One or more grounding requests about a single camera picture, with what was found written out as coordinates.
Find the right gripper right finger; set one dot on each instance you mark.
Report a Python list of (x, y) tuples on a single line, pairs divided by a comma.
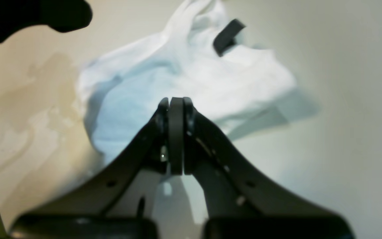
[(242, 202)]

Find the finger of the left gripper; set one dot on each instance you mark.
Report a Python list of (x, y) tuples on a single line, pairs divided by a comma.
[(60, 15)]

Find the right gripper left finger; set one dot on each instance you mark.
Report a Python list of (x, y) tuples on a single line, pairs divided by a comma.
[(115, 203)]

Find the white t-shirt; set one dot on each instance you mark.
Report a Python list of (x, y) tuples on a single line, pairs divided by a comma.
[(121, 90)]

